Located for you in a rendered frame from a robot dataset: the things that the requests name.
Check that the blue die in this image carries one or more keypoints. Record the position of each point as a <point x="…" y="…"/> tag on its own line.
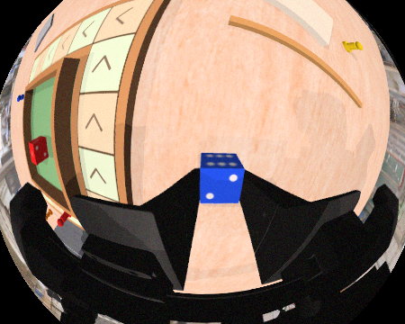
<point x="220" y="178"/>

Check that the red die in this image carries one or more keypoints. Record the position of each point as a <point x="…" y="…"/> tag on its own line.
<point x="39" y="150"/>

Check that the orange pawn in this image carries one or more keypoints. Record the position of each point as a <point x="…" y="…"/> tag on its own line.
<point x="49" y="213"/>

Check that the red pawn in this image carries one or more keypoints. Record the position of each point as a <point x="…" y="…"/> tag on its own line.
<point x="63" y="218"/>

